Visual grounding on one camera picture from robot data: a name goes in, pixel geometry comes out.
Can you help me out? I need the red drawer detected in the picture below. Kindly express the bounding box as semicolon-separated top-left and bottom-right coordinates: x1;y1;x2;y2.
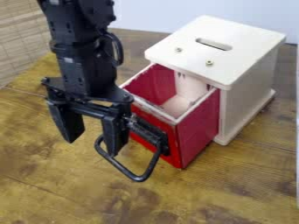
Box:
121;64;220;169

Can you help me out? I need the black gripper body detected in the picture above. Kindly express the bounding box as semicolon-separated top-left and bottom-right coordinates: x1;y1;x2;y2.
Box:
41;77;134;117

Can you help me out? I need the black metal drawer handle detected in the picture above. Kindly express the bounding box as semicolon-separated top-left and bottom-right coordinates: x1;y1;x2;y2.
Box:
94;115;169;182

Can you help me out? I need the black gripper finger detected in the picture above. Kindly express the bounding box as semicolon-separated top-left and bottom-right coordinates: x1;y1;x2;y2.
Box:
101;116;129;157
46;101;85;144

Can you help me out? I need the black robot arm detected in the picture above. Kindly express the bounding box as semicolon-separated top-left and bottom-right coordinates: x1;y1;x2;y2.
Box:
36;0;133;157

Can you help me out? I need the white wooden cabinet box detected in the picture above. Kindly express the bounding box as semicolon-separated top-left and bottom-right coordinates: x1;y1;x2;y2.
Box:
144;16;285;145

